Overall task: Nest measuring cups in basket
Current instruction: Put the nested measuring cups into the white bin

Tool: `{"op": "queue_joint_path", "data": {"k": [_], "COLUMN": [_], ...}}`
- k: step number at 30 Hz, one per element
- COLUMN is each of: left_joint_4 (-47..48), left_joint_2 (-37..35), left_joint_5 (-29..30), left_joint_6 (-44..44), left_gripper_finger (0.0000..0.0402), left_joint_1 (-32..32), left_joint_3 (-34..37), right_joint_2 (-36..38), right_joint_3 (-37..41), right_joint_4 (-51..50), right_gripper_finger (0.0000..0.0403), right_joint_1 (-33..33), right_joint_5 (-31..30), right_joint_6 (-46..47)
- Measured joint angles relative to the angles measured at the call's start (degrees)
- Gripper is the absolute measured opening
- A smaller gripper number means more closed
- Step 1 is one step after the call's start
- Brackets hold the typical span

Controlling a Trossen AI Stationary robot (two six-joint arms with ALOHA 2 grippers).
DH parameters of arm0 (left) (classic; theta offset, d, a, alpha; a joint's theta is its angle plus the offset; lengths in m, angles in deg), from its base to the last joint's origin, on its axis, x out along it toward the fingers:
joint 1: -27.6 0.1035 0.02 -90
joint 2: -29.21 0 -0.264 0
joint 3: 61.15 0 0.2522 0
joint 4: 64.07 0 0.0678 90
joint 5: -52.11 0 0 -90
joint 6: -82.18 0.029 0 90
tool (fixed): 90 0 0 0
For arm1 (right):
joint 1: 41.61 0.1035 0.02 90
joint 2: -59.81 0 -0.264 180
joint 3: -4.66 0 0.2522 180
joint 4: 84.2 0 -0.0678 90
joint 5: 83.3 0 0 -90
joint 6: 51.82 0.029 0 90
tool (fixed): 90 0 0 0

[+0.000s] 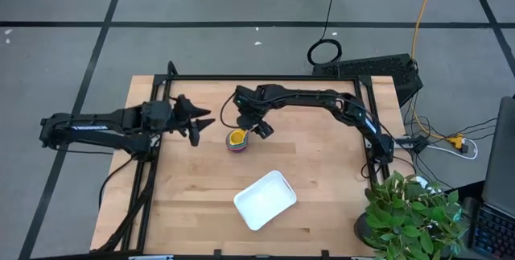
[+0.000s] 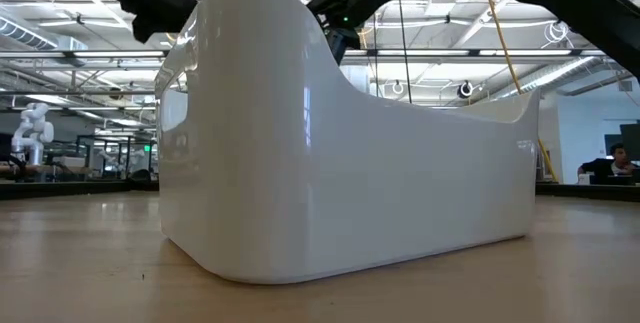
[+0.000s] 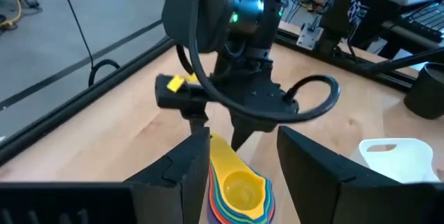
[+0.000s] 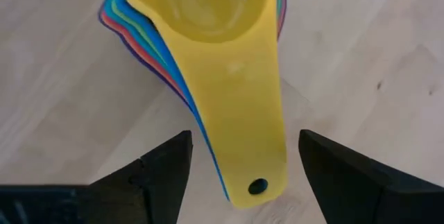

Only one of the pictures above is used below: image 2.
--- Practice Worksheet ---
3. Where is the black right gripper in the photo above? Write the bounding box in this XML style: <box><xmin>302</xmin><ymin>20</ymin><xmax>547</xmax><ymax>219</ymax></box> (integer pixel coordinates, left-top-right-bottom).
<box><xmin>306</xmin><ymin>0</ymin><xmax>382</xmax><ymax>65</ymax></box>

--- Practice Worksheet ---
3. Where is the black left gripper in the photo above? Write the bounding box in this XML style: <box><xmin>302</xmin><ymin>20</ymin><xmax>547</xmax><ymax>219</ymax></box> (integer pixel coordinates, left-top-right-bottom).
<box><xmin>118</xmin><ymin>0</ymin><xmax>199</xmax><ymax>44</ymax></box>

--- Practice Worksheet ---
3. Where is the white plastic basket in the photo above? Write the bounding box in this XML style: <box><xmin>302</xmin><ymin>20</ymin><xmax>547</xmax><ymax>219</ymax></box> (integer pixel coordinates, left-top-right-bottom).
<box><xmin>153</xmin><ymin>0</ymin><xmax>542</xmax><ymax>285</ymax></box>

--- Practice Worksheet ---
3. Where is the person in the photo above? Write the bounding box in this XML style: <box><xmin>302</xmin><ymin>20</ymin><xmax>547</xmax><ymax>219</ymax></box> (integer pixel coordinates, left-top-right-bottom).
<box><xmin>576</xmin><ymin>142</ymin><xmax>640</xmax><ymax>186</ymax></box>

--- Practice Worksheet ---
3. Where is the dark monitor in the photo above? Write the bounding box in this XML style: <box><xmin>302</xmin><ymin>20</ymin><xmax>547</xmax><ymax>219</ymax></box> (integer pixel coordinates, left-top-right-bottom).
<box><xmin>618</xmin><ymin>122</ymin><xmax>640</xmax><ymax>150</ymax></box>

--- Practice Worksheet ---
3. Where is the long black cable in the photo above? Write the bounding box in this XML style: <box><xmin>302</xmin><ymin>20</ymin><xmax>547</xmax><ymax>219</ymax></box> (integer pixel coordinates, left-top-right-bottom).
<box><xmin>398</xmin><ymin>0</ymin><xmax>414</xmax><ymax>105</ymax></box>

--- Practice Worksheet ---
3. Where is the silver ventilation duct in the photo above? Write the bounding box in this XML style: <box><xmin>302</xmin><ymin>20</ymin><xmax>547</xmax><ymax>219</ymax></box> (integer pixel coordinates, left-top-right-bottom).
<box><xmin>0</xmin><ymin>12</ymin><xmax>89</xmax><ymax>55</ymax></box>

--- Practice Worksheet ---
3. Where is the long yellow cable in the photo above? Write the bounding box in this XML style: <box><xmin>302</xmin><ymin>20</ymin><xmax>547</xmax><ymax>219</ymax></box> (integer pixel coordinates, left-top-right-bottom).
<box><xmin>484</xmin><ymin>0</ymin><xmax>561</xmax><ymax>185</ymax></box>

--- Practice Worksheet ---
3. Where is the black aluminium table frame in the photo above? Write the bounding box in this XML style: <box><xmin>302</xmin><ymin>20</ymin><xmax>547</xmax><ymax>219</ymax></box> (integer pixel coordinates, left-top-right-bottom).
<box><xmin>0</xmin><ymin>179</ymin><xmax>640</xmax><ymax>202</ymax></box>

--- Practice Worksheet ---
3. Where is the white cable coil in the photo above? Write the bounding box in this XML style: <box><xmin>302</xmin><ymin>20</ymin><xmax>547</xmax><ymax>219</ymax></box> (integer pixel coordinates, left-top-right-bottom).
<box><xmin>544</xmin><ymin>21</ymin><xmax>571</xmax><ymax>47</ymax></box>

